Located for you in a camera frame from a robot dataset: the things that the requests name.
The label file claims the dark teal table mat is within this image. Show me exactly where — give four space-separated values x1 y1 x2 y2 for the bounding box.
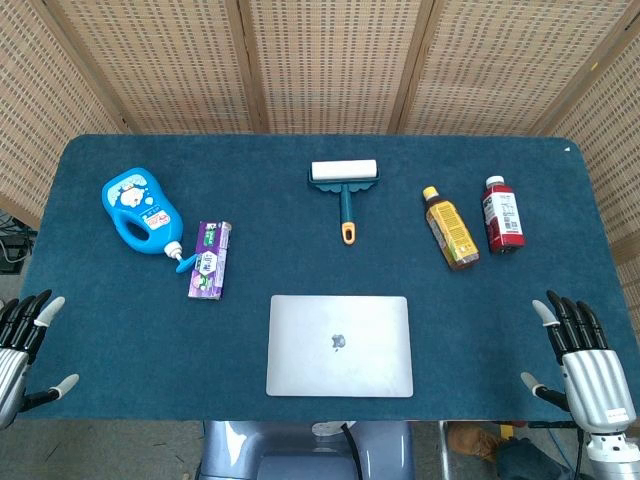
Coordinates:
9 133 637 422

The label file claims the yellow label tea bottle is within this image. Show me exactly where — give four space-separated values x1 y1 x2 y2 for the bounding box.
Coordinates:
422 185 480 272

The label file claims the brown shoe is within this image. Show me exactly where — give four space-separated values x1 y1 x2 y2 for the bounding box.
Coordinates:
447 422 502 464

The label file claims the silver grey laptop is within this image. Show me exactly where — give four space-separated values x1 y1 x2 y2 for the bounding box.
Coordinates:
265 294 415 399

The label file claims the metal table leg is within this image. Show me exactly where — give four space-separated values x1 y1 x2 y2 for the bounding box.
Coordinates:
438 420 452 480

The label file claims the purple toothpaste box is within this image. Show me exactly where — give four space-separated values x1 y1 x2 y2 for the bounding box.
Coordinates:
187 220 234 302

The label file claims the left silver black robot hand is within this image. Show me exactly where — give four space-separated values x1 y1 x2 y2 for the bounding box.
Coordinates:
0 288 80 431

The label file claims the dark teal cloth bundle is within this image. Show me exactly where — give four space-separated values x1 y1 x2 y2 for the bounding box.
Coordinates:
495 436 574 480

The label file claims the teal lint roller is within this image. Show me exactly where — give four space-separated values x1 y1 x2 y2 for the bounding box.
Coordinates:
306 159 381 246

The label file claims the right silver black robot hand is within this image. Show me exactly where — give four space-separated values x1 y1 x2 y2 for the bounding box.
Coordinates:
520 289 632 435

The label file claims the woven bamboo folding screen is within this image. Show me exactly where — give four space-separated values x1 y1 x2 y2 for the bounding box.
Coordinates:
0 0 640 321

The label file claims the black cables and box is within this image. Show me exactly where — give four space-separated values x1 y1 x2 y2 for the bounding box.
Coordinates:
0 209 34 274

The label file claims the blue detergent bottle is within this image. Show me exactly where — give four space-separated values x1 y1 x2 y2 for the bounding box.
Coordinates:
101 167 199 274

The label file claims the black torso cable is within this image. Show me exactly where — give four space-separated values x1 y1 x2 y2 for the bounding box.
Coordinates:
341 422 364 480

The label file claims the red juice bottle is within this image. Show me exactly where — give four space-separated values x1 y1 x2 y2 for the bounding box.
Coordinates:
481 175 527 255

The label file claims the blue-grey robot torso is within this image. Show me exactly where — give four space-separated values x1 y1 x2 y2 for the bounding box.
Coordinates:
196 420 416 480

